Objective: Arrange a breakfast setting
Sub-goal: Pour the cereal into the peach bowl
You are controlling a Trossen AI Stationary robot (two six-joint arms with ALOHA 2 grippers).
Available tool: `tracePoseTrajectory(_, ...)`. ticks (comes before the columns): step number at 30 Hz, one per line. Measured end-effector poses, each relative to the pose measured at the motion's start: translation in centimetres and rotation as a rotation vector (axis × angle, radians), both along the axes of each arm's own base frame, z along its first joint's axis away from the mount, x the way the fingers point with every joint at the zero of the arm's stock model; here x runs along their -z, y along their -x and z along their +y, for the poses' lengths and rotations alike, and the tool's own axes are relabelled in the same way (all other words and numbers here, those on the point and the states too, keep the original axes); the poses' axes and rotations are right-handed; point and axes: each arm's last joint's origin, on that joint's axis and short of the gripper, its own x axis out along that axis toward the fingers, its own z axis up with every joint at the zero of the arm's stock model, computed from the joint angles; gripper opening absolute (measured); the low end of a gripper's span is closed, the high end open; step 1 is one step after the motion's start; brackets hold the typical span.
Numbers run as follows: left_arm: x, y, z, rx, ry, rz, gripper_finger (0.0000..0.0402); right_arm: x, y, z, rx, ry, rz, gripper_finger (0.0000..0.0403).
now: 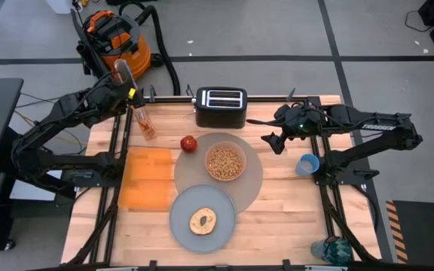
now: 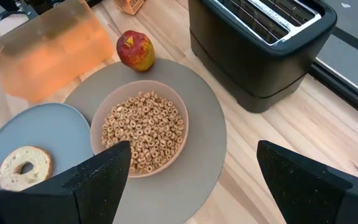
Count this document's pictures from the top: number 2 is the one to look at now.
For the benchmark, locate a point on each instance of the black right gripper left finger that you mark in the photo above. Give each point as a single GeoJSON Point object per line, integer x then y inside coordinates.
{"type": "Point", "coordinates": [101, 183]}

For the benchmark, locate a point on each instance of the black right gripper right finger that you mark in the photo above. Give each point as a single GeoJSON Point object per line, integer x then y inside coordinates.
{"type": "Point", "coordinates": [303, 186]}

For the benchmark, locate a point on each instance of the bagel half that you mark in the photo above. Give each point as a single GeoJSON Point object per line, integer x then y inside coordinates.
{"type": "Point", "coordinates": [39, 158]}

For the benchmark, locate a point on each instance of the blue-grey round plate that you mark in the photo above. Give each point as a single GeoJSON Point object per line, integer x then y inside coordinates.
{"type": "Point", "coordinates": [51, 130]}

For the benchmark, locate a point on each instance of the cereal rings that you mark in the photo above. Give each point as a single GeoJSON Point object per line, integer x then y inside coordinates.
{"type": "Point", "coordinates": [145, 127]}

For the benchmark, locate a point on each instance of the pale pink bowl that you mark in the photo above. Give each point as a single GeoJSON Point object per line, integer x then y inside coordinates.
{"type": "Point", "coordinates": [104, 109]}

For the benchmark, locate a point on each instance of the grey round placemat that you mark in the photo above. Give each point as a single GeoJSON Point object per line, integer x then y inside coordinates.
{"type": "Point", "coordinates": [204, 140]}

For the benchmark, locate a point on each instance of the black toaster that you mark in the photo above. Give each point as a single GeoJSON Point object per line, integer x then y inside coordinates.
{"type": "Point", "coordinates": [253, 62]}

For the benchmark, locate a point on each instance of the red apple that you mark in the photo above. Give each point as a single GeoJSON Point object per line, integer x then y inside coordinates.
{"type": "Point", "coordinates": [135, 51]}

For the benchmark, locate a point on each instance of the orange translucent bin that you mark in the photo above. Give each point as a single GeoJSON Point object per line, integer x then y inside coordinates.
{"type": "Point", "coordinates": [51, 53]}

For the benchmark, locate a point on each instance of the small orange carton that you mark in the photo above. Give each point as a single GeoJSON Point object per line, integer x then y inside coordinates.
{"type": "Point", "coordinates": [130, 5]}

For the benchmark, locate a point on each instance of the black table edge rail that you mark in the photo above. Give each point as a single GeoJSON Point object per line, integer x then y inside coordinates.
{"type": "Point", "coordinates": [346, 84]}

